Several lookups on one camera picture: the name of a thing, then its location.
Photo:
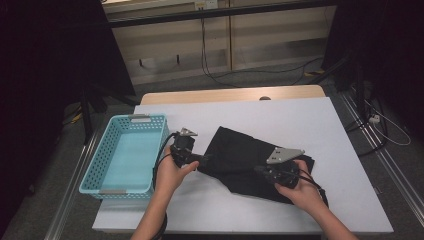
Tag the black pants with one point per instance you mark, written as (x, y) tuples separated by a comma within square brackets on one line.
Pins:
[(236, 156)]

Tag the black curtain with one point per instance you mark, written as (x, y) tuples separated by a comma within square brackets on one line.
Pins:
[(40, 83), (383, 50)]

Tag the long beige desk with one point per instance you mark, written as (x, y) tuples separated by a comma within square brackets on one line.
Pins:
[(216, 12)]

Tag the person's left hand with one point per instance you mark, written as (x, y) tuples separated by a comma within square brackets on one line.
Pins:
[(170, 180)]

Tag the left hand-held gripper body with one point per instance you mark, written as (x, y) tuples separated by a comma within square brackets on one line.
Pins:
[(182, 150)]

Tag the small black hook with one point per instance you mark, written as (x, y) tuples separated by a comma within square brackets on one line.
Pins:
[(178, 59), (141, 62)]

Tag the wooden table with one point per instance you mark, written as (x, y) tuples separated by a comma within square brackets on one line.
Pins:
[(216, 94)]

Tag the light blue perforated basket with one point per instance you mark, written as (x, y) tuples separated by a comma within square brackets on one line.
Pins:
[(130, 156)]

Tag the person's right hand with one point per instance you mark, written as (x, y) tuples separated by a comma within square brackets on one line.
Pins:
[(301, 196)]

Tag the white wall socket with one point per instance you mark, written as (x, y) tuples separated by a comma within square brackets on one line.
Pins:
[(206, 4)]

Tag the brown table grommet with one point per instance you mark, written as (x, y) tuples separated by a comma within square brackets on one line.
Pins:
[(265, 98)]

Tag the white table sheet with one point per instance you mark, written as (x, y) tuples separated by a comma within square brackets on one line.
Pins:
[(283, 116)]

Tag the black stand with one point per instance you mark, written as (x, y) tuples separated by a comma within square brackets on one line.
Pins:
[(87, 113), (358, 83)]

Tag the metal floor rail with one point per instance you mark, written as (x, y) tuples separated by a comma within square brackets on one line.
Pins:
[(393, 166), (70, 186)]

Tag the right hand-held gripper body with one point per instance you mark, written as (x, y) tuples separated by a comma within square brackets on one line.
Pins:
[(283, 170)]

